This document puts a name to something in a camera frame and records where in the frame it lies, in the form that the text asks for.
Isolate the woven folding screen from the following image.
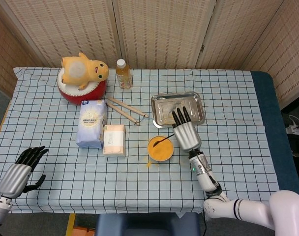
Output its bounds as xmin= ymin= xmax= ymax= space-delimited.
xmin=0 ymin=0 xmax=299 ymax=109

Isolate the pink tissue pack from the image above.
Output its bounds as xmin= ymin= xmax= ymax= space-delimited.
xmin=102 ymin=124 xmax=127 ymax=157

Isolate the beige bowl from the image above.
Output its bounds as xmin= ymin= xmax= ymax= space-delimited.
xmin=147 ymin=136 xmax=175 ymax=163

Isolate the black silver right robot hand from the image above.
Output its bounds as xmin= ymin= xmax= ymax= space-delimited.
xmin=171 ymin=106 xmax=202 ymax=151

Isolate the orange box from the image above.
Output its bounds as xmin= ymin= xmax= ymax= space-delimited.
xmin=72 ymin=226 xmax=96 ymax=236

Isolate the white cable bundle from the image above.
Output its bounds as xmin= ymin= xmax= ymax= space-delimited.
xmin=287 ymin=114 xmax=299 ymax=135

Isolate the red drum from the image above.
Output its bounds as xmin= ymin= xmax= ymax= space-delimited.
xmin=57 ymin=67 xmax=108 ymax=107

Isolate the yellow drink bottle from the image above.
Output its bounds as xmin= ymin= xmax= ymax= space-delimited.
xmin=115 ymin=59 xmax=133 ymax=89

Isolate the blue checkered tablecloth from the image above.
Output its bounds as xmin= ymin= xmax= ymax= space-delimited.
xmin=0 ymin=66 xmax=280 ymax=214

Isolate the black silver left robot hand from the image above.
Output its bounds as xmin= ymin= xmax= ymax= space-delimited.
xmin=0 ymin=146 xmax=49 ymax=199

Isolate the wooden drumstick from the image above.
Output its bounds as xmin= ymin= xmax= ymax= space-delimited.
xmin=106 ymin=101 xmax=140 ymax=126
xmin=107 ymin=96 xmax=150 ymax=118

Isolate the blue padded table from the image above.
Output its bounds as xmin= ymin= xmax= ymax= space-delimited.
xmin=250 ymin=70 xmax=299 ymax=205

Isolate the blue tissue pack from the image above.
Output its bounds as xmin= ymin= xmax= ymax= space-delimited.
xmin=75 ymin=99 xmax=108 ymax=150

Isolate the yellow plush toy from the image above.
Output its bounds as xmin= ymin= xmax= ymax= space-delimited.
xmin=60 ymin=52 xmax=110 ymax=90

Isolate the black spoon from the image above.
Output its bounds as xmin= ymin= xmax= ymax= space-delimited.
xmin=153 ymin=136 xmax=174 ymax=148

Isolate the stainless steel tray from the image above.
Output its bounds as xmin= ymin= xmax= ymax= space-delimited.
xmin=150 ymin=91 xmax=206 ymax=129

